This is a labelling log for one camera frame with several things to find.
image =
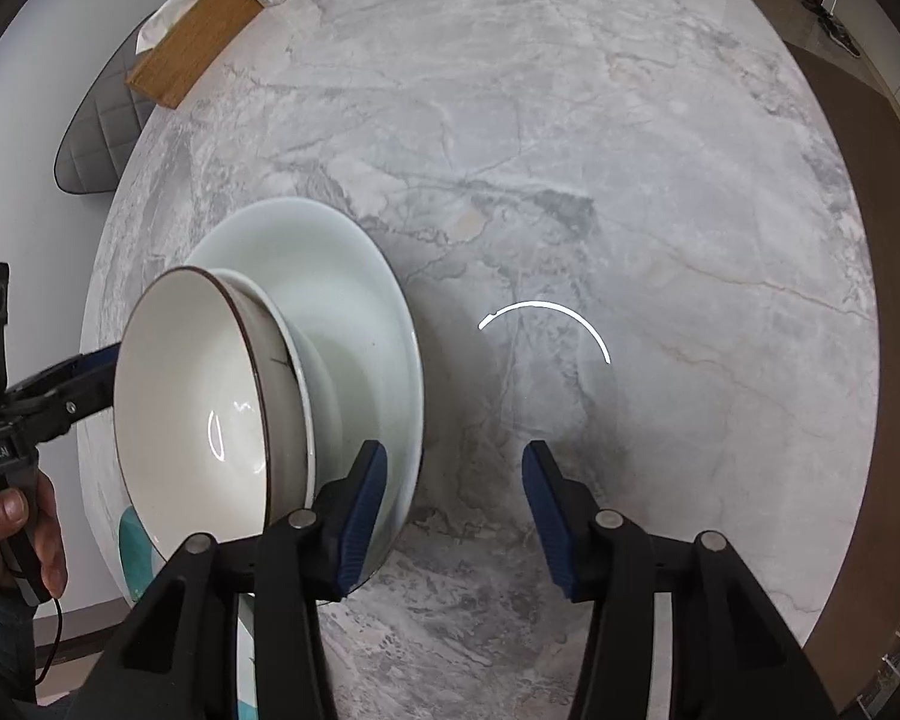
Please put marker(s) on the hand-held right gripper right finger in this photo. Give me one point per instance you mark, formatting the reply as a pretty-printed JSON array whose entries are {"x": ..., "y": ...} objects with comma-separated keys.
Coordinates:
[{"x": 544, "y": 517}]

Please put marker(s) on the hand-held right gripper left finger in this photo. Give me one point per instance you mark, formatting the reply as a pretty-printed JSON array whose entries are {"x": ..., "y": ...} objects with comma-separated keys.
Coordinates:
[{"x": 364, "y": 517}]

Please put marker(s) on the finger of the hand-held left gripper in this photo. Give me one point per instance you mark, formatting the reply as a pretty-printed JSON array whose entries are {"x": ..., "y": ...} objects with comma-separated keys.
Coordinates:
[{"x": 60, "y": 397}]

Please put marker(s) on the white bowl with brown rim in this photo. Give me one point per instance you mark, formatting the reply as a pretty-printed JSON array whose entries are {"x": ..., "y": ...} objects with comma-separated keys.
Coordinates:
[{"x": 195, "y": 405}]

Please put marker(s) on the large teal floral plate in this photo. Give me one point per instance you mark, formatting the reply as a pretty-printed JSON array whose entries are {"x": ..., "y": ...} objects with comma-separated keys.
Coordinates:
[{"x": 136, "y": 562}]

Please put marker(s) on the white ceramic bowl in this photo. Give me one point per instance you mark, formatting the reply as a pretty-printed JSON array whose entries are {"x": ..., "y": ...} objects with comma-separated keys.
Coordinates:
[
  {"x": 360, "y": 315},
  {"x": 286, "y": 331}
]

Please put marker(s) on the grey quilted chair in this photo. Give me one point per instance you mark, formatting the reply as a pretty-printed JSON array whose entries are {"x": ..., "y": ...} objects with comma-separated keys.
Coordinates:
[{"x": 101, "y": 127}]

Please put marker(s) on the wooden tissue box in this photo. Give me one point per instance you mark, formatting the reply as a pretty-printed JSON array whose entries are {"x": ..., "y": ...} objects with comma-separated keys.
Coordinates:
[{"x": 195, "y": 45}]

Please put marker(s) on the white tissue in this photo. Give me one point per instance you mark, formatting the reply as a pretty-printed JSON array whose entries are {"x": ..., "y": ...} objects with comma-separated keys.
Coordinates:
[{"x": 166, "y": 19}]

